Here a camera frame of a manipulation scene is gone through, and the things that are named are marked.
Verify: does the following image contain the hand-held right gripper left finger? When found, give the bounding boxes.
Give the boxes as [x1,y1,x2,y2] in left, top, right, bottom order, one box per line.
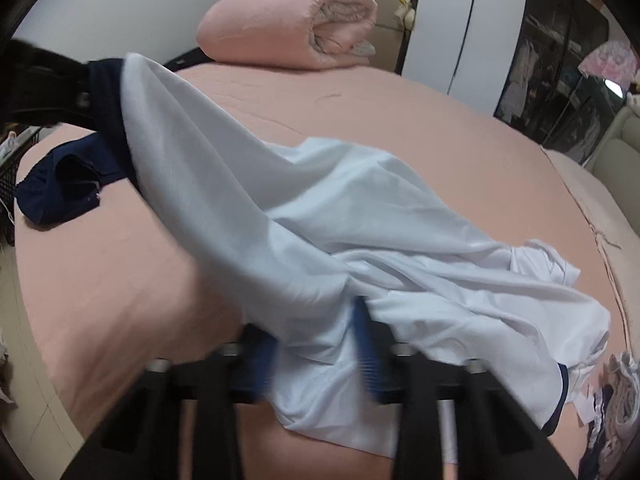
[60,325,280,480]

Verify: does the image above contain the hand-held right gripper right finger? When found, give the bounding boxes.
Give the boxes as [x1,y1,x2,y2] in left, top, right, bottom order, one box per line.
[352,297,576,480]

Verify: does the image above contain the navy shorts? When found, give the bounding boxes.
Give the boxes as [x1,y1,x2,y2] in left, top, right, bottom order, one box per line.
[15,57,141,226]

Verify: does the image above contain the white t-shirt with navy trim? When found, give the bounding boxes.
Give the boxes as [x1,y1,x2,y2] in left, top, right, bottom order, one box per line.
[122,52,612,461]

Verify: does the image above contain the black crate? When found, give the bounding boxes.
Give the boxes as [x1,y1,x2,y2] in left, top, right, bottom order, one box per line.
[0,125,41,246]

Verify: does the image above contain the rolled pink quilt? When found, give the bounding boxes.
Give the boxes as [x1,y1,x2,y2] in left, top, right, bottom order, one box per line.
[196,0,378,70]

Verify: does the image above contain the bed with pink sheet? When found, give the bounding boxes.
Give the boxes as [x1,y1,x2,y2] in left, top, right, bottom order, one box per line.
[12,62,640,480]

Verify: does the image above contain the cream padded headboard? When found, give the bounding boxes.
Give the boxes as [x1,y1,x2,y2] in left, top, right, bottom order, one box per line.
[585,105,640,241]

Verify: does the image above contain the white wardrobe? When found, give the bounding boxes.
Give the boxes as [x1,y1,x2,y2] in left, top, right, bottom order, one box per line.
[402,0,531,111]

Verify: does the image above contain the cream plush toy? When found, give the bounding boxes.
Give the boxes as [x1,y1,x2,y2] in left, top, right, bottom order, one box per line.
[395,0,418,31]

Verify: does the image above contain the beige dresser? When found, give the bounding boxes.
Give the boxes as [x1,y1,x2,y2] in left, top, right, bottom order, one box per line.
[367,0,411,33]

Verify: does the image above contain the pink printed cloth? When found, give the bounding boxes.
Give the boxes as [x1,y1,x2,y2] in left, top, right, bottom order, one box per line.
[577,40,640,96]

